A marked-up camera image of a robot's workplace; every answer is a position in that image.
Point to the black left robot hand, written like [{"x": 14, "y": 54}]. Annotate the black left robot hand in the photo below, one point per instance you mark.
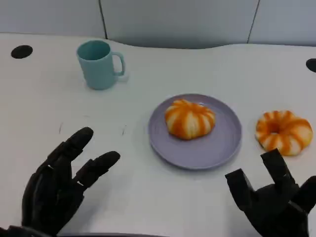
[{"x": 51, "y": 197}]

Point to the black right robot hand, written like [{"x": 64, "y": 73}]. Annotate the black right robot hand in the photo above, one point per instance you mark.
[{"x": 276, "y": 207}]

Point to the orange white pumpkin bread roll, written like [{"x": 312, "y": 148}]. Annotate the orange white pumpkin bread roll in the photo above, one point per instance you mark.
[{"x": 190, "y": 121}]

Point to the lilac plate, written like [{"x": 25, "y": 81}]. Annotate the lilac plate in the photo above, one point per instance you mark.
[{"x": 192, "y": 154}]

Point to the pale green mug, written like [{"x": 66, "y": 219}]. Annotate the pale green mug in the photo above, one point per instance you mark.
[{"x": 98, "y": 71}]

